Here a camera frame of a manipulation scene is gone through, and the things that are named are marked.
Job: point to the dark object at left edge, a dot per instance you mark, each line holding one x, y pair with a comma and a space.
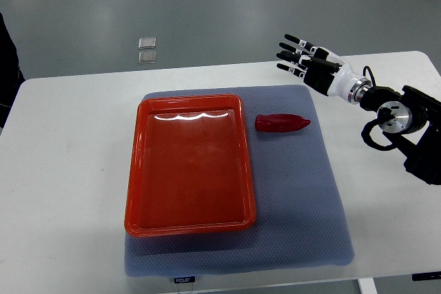
11, 75

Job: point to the black table control panel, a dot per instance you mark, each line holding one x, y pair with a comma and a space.
426, 276

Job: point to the silver floor plate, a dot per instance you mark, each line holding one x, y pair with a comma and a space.
147, 43
146, 57

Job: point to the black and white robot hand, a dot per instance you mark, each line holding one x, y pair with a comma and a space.
322, 70

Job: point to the black table label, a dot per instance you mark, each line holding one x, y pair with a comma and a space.
185, 280

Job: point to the lower silver floor plate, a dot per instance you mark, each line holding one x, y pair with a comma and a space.
146, 57

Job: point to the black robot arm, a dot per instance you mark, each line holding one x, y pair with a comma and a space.
409, 122

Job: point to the white table leg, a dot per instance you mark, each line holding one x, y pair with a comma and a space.
367, 286

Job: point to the upper silver floor plate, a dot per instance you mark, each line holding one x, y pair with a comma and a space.
147, 43

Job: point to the red pepper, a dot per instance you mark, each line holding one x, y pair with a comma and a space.
280, 123

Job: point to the red plastic tray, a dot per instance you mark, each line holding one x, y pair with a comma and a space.
190, 170

